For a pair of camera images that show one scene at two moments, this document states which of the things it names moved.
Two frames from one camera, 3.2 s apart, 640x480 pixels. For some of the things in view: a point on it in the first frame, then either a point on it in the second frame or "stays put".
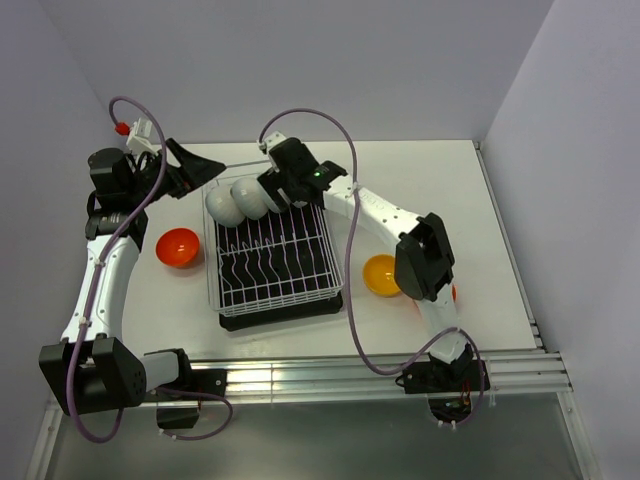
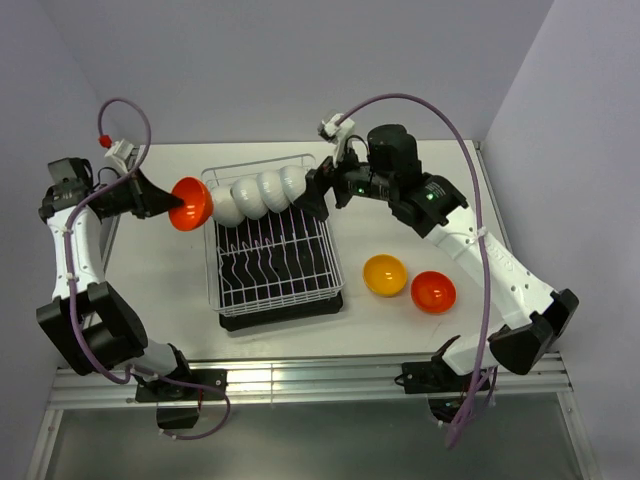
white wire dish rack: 284,259 stays put
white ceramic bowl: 223,208 stays put
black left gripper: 193,170 -> 148,199
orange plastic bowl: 177,246 -> 198,204
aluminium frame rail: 507,373 stays put
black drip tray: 279,267 stays put
